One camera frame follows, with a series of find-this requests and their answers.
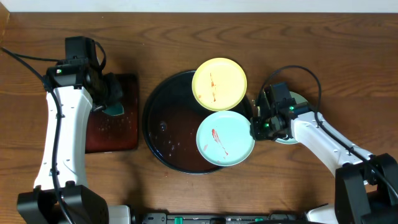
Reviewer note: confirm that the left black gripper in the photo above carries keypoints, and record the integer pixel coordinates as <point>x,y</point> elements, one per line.
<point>117,93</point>

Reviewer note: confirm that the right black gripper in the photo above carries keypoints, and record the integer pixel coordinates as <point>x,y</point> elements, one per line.
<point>257,133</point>

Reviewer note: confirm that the light blue plate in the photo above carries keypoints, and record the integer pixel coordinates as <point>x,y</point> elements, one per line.
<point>299,99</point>
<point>224,139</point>

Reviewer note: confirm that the green orange sponge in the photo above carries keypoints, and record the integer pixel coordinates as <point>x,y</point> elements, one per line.
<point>116,109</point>

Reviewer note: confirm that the yellow plate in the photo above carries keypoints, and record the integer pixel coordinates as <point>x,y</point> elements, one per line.
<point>219,84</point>

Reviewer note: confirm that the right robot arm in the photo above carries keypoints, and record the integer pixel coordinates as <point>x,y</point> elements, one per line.
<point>365,184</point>

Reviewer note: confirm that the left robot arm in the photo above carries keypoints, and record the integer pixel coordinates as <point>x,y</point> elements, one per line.
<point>60,193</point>

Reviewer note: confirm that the rectangular black tray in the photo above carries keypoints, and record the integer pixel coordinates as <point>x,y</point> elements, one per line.
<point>116,133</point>

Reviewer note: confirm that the round black tray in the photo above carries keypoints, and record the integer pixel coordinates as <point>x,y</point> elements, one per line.
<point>170,122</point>

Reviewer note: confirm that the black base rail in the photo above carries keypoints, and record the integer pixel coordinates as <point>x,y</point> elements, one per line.
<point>163,218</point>

